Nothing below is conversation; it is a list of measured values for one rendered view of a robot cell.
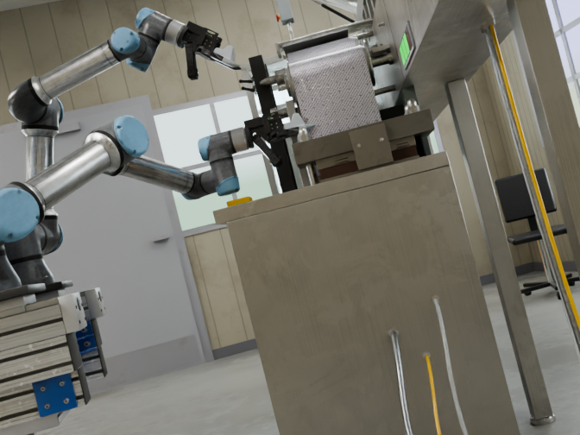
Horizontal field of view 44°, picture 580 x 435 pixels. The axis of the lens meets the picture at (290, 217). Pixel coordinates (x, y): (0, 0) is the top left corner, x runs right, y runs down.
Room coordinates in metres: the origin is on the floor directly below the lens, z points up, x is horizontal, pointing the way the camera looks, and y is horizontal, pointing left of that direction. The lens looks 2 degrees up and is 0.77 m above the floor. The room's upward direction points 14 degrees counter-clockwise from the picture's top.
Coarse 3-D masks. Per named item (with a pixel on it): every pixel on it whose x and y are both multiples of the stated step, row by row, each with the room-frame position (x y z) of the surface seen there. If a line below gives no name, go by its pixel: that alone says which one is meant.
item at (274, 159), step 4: (256, 140) 2.21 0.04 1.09; (260, 140) 2.21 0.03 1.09; (256, 144) 2.21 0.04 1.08; (260, 144) 2.21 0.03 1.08; (264, 144) 2.21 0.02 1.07; (260, 148) 2.21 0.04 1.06; (264, 148) 2.21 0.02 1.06; (268, 148) 2.21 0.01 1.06; (264, 152) 2.21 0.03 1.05; (268, 152) 2.21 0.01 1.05; (272, 152) 2.21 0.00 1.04; (268, 156) 2.21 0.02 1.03; (272, 156) 2.21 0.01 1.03; (276, 156) 2.21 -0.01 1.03; (272, 160) 2.21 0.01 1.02; (276, 160) 2.21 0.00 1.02; (280, 160) 2.20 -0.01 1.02; (272, 164) 2.22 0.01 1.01; (276, 164) 2.21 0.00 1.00; (280, 164) 2.21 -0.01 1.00
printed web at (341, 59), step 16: (320, 48) 2.47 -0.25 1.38; (336, 48) 2.45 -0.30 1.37; (352, 48) 2.23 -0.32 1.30; (304, 64) 2.23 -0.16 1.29; (320, 64) 2.22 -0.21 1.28; (336, 64) 2.21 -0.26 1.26; (352, 64) 2.21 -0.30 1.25; (304, 80) 2.22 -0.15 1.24; (320, 80) 2.21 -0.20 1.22; (336, 80) 2.21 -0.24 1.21
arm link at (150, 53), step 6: (144, 36) 2.26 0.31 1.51; (150, 36) 2.26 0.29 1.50; (150, 42) 2.26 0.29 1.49; (156, 42) 2.28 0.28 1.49; (150, 48) 2.26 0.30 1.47; (156, 48) 2.29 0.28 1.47; (144, 54) 2.23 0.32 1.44; (150, 54) 2.27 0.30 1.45; (126, 60) 2.28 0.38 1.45; (132, 60) 2.26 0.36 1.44; (138, 60) 2.25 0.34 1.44; (144, 60) 2.27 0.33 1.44; (150, 60) 2.29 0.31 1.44; (132, 66) 2.30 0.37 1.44; (138, 66) 2.27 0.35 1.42; (144, 66) 2.28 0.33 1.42
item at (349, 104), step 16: (352, 80) 2.21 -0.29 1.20; (368, 80) 2.20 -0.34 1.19; (304, 96) 2.22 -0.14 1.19; (320, 96) 2.22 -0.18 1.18; (336, 96) 2.21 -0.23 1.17; (352, 96) 2.21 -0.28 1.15; (368, 96) 2.21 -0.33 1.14; (304, 112) 2.22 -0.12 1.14; (320, 112) 2.22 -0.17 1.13; (336, 112) 2.21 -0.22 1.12; (352, 112) 2.21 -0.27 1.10; (368, 112) 2.21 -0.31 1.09; (320, 128) 2.22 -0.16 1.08; (336, 128) 2.21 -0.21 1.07; (352, 128) 2.21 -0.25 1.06
